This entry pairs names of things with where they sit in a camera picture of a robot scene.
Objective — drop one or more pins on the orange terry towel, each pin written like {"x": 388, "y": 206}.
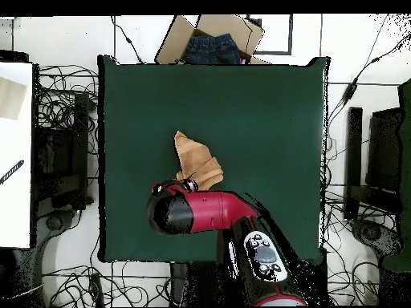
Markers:
{"x": 196, "y": 157}

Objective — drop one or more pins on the grey chair base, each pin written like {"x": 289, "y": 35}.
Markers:
{"x": 54, "y": 223}
{"x": 372, "y": 232}

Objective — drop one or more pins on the open cardboard box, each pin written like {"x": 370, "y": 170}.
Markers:
{"x": 175, "y": 41}

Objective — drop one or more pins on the black power strip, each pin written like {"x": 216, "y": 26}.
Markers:
{"x": 96, "y": 288}

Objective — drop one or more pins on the black equipment stand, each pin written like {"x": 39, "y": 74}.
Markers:
{"x": 80, "y": 128}
{"x": 354, "y": 144}

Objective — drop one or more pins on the beige paper sheet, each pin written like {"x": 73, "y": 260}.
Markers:
{"x": 11, "y": 99}

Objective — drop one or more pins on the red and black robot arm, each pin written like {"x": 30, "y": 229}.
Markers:
{"x": 208, "y": 211}

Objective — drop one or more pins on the black ribbed strip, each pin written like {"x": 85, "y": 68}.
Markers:
{"x": 13, "y": 171}

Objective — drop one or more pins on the white side table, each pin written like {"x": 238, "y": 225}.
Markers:
{"x": 16, "y": 208}

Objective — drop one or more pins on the dark green tablecloth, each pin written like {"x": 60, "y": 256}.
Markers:
{"x": 257, "y": 128}

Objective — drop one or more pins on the blue denim jeans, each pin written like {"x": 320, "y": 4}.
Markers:
{"x": 212, "y": 49}

